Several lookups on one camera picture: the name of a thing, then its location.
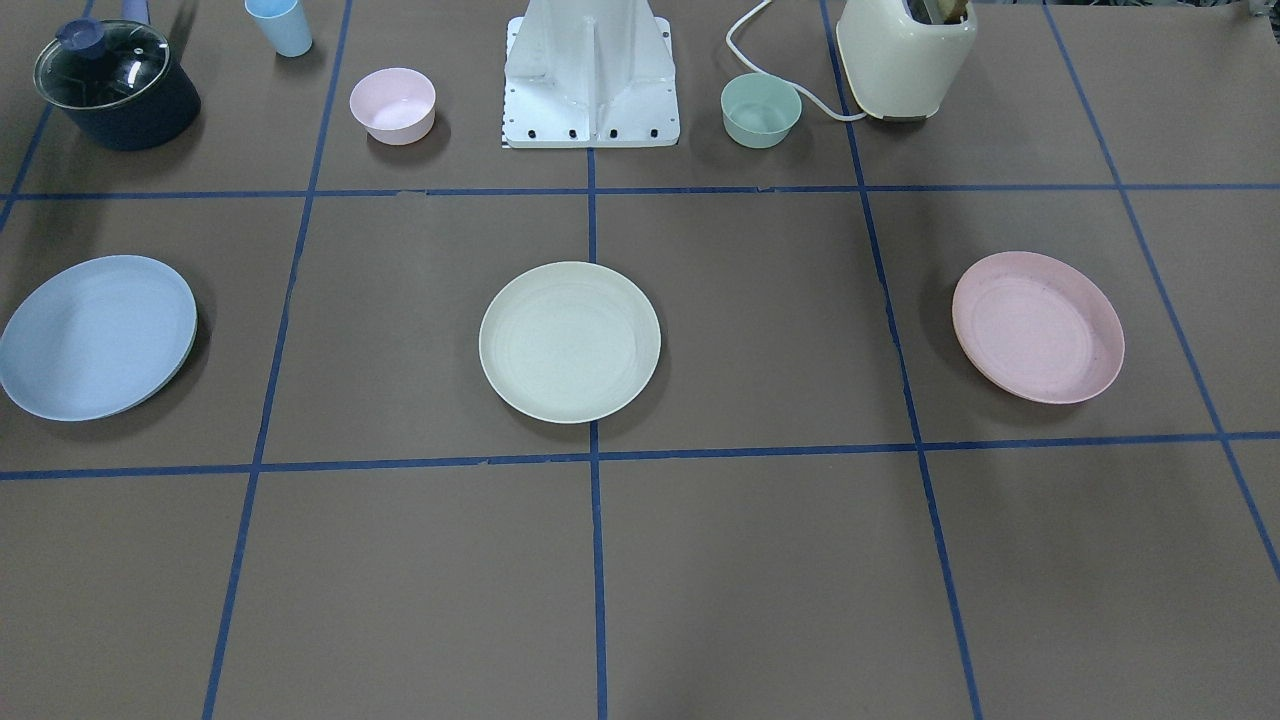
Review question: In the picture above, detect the pink plate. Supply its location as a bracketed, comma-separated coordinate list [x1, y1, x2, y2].
[951, 251, 1126, 405]

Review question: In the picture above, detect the light blue plate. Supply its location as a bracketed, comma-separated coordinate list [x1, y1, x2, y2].
[1, 255, 198, 421]

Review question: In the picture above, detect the cream plate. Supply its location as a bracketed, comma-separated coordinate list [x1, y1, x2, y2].
[477, 261, 662, 424]

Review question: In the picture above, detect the green bowl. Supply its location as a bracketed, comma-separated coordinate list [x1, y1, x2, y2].
[719, 73, 803, 149]

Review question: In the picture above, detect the pink bowl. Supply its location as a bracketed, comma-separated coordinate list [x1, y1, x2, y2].
[348, 67, 436, 146]

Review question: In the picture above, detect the cream toaster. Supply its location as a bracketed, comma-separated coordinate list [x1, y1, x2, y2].
[835, 1, 979, 122]

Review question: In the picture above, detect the light blue cup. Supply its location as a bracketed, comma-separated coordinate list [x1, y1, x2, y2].
[244, 0, 314, 58]

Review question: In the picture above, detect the dark blue pot with lid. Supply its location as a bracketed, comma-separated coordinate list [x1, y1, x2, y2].
[32, 1, 202, 151]

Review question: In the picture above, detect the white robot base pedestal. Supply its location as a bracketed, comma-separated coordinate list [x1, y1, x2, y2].
[502, 1, 681, 149]

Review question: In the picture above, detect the white toaster cable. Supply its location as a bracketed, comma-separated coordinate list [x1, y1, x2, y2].
[724, 0, 867, 123]

